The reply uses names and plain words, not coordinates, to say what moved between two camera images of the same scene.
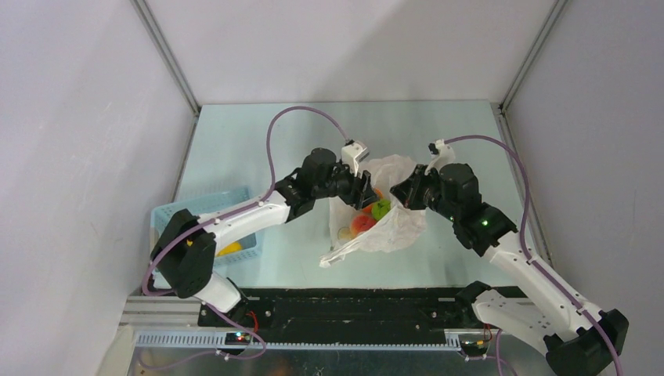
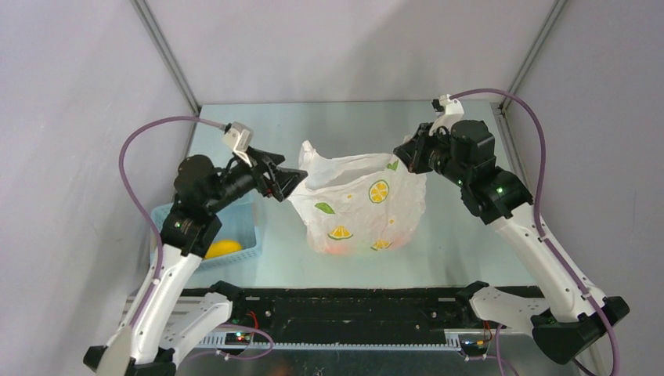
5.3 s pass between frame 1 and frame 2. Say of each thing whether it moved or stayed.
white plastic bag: moved
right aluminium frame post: stayed
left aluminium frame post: stayed
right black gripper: moved
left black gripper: moved
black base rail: stayed
